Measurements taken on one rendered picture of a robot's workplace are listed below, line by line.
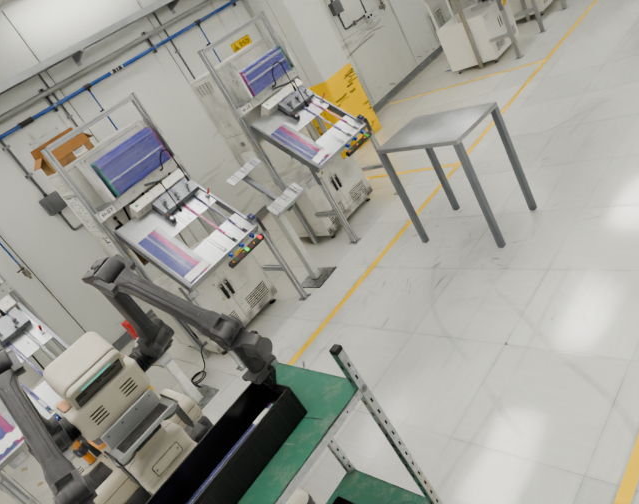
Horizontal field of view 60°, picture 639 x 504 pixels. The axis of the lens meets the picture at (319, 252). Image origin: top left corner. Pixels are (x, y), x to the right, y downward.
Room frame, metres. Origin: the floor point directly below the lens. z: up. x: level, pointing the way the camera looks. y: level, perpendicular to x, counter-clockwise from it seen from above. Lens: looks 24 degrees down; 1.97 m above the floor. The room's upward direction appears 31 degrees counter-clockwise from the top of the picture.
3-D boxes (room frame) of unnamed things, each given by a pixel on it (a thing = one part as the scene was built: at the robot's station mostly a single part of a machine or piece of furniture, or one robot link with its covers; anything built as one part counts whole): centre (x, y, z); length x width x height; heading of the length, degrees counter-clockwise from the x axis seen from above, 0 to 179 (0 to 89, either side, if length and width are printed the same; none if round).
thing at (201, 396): (3.37, 1.25, 0.39); 0.24 x 0.24 x 0.78; 35
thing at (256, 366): (1.43, 0.33, 1.15); 0.10 x 0.07 x 0.07; 124
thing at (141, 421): (1.66, 0.83, 0.99); 0.28 x 0.16 x 0.22; 125
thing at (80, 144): (4.28, 1.06, 1.82); 0.68 x 0.30 x 0.20; 125
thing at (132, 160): (4.10, 0.81, 1.52); 0.51 x 0.13 x 0.27; 125
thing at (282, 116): (4.85, -0.39, 0.65); 1.01 x 0.73 x 1.29; 35
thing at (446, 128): (3.43, -1.05, 0.40); 0.70 x 0.45 x 0.80; 28
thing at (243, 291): (4.16, 0.92, 0.31); 0.70 x 0.65 x 0.62; 125
